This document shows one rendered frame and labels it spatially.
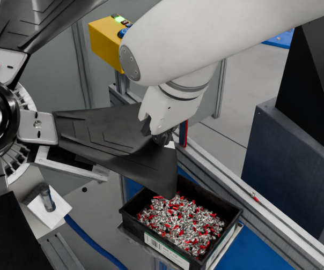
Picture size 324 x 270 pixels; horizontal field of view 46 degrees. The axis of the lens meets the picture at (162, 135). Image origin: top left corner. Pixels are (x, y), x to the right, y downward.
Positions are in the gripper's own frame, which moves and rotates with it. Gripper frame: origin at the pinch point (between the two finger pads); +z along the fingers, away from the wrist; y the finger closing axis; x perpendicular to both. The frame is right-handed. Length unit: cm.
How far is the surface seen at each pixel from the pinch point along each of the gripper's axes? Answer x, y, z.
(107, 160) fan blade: 0.3, 12.3, -1.9
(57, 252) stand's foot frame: -23, 13, 112
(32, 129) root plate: -10.0, 20.3, -3.9
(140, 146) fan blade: -0.2, 4.8, 0.5
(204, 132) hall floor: -43, -96, 126
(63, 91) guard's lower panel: -66, -15, 67
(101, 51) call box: -39.6, -13.3, 19.4
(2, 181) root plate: -7.1, 27.5, 2.2
